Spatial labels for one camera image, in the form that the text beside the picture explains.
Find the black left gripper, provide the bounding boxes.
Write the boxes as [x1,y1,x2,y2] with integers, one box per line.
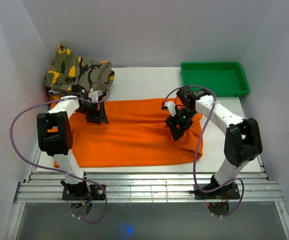
[75,101,109,125]

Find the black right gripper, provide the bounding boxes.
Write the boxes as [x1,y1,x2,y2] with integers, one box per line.
[165,107,198,142]

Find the orange trousers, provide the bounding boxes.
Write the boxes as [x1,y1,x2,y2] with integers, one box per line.
[47,97,204,169]

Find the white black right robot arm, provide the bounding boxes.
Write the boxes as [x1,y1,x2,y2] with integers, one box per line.
[161,85,263,199]

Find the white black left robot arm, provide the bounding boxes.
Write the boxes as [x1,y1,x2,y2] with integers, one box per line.
[36,84,109,201]

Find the stack of folded trousers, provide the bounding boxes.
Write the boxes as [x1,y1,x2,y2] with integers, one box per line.
[45,87,72,102]

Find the camouflage folded trousers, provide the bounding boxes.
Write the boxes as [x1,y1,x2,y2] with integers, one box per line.
[44,44,115,93]

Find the green plastic tray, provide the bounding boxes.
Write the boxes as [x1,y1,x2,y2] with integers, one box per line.
[180,61,250,98]

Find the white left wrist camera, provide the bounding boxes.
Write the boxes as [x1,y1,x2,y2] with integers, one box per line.
[88,90,104,102]

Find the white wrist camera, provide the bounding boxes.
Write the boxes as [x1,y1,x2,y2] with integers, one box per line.
[88,90,104,102]
[161,101,177,117]

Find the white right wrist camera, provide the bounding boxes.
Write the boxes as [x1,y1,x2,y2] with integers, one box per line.
[161,101,177,117]

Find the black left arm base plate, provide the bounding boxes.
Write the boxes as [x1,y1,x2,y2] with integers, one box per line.
[61,184,106,201]

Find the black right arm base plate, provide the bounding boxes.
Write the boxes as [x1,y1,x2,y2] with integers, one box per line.
[191,183,241,200]

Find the aluminium table frame rail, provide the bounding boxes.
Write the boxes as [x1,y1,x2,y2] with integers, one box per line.
[14,172,284,203]

